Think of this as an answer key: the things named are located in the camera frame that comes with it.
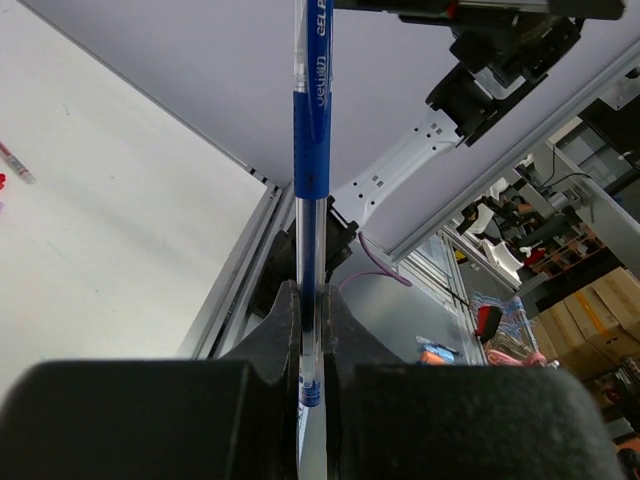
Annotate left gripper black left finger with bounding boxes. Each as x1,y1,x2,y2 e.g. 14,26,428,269
1,281,301,479

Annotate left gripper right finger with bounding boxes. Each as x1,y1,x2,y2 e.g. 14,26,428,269
323,286,622,479

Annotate red gel pen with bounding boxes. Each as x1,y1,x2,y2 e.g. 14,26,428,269
0,142,36,185

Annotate blue ballpoint pen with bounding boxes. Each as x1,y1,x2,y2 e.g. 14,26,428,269
288,0,337,480

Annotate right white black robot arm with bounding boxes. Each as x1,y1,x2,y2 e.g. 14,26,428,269
250,1,625,316

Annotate red black tool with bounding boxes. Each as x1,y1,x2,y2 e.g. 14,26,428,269
475,305,503,344

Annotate brown cardboard boxes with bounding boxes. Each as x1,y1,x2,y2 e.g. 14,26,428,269
534,268,639,380

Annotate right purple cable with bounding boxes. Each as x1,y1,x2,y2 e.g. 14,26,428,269
339,234,413,291

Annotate right aluminium side rail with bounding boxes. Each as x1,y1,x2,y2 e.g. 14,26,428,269
176,181,294,360

